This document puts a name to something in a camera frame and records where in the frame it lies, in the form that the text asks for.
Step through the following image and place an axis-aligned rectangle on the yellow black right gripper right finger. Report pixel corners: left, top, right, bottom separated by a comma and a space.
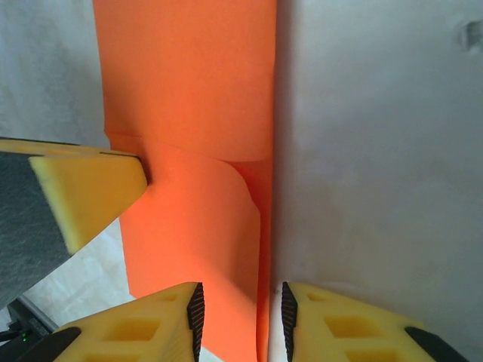
281, 281, 471, 362

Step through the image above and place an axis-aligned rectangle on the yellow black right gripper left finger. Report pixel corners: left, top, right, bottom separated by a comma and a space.
22, 281, 208, 362

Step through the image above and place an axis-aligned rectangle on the circuit board with green light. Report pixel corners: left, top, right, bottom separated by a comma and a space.
0, 299, 56, 362

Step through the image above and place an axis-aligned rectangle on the orange paper sheet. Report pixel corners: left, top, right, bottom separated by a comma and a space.
92, 0, 280, 362

